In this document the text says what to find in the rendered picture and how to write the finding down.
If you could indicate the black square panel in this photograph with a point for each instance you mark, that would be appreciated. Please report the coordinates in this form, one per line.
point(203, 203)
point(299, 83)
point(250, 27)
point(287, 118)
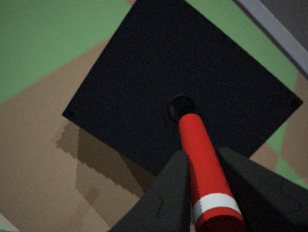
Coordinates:
point(166, 60)

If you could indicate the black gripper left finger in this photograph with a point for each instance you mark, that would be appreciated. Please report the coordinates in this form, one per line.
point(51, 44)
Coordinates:
point(165, 206)

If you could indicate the red peg with white band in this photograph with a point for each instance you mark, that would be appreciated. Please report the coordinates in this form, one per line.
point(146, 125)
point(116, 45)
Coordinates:
point(213, 206)

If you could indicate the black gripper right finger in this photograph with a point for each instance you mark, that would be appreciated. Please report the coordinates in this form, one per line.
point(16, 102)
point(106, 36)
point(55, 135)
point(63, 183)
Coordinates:
point(267, 201)

